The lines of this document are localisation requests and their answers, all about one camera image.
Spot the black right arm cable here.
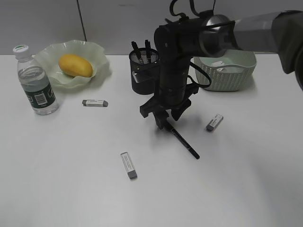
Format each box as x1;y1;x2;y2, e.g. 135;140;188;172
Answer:
169;0;220;89

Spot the grey eraser front centre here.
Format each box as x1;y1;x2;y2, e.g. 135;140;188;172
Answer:
120;152;137;180

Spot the grey eraser right side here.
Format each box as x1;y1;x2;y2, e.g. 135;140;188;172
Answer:
206;114;223;132

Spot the yellow mango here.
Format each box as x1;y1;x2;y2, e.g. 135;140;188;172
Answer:
58;54;93;78

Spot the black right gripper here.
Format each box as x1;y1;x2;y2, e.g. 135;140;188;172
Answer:
140;57;198;130

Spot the grey eraser near plate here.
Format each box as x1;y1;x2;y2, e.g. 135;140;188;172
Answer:
82;99;108;107

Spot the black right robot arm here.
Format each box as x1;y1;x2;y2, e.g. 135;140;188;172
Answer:
140;10;303;129

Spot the waste paper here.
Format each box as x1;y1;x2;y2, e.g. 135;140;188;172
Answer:
211;61;226;72

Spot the black mesh pen holder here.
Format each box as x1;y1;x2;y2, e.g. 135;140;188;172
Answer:
129;48;160;95

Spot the green woven plastic basket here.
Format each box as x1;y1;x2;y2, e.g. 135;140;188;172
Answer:
194;50;257;92

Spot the black pen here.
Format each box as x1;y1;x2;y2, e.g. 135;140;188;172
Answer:
144;40;152;63
131;41;143;64
164;121;200;159

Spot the clear plastic water bottle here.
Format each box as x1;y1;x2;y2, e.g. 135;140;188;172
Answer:
13;45;59;115

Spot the green wavy glass plate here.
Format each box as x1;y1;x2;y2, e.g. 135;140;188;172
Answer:
35;40;111;89

